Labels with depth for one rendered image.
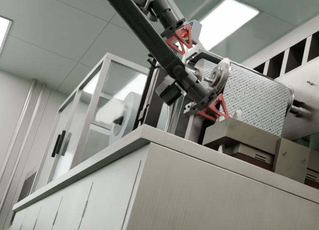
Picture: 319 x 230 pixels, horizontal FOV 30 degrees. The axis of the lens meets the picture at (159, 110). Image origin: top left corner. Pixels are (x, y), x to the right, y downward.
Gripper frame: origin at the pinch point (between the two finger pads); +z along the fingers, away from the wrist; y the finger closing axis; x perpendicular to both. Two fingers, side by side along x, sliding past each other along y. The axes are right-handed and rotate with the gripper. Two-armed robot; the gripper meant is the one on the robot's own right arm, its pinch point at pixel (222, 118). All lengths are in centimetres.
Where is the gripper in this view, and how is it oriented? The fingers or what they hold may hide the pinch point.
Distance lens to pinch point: 191.6
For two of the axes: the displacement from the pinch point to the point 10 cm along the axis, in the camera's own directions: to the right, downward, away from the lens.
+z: 6.9, 7.3, 0.6
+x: 6.6, -6.5, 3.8
